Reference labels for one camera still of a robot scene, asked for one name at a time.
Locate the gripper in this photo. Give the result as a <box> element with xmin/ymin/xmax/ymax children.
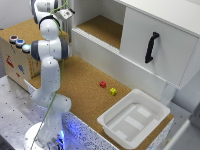
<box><xmin>55</xmin><ymin>8</ymin><xmax>76</xmax><ymax>21</ymax></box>

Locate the pink block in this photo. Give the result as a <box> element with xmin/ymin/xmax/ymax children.
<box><xmin>99</xmin><ymin>80</ymin><xmax>108</xmax><ymax>89</ymax></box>

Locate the yellow block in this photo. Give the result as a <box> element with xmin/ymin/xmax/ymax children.
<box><xmin>109</xmin><ymin>87</ymin><xmax>118</xmax><ymax>97</ymax></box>

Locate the green button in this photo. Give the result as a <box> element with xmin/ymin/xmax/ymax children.
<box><xmin>21</xmin><ymin>43</ymin><xmax>32</xmax><ymax>54</ymax></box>

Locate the blue button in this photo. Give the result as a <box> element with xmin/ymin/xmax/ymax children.
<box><xmin>15</xmin><ymin>38</ymin><xmax>26</xmax><ymax>48</ymax></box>

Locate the red button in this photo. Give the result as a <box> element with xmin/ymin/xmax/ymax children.
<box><xmin>9</xmin><ymin>34</ymin><xmax>19</xmax><ymax>44</ymax></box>

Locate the white cabinet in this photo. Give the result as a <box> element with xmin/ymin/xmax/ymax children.
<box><xmin>68</xmin><ymin>0</ymin><xmax>200</xmax><ymax>108</ymax></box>

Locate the wooden drawer box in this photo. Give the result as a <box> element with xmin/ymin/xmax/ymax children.
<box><xmin>0</xmin><ymin>17</ymin><xmax>72</xmax><ymax>92</ymax></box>

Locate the white sliding door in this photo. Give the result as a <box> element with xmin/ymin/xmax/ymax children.
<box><xmin>118</xmin><ymin>6</ymin><xmax>200</xmax><ymax>90</ymax></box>

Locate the white plastic box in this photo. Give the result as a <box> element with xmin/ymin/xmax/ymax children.
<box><xmin>96</xmin><ymin>88</ymin><xmax>172</xmax><ymax>150</ymax></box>

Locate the black door handle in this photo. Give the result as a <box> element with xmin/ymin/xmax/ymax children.
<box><xmin>144</xmin><ymin>31</ymin><xmax>161</xmax><ymax>65</ymax></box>

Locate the green cable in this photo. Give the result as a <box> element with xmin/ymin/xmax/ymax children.
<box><xmin>29</xmin><ymin>0</ymin><xmax>72</xmax><ymax>150</ymax></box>

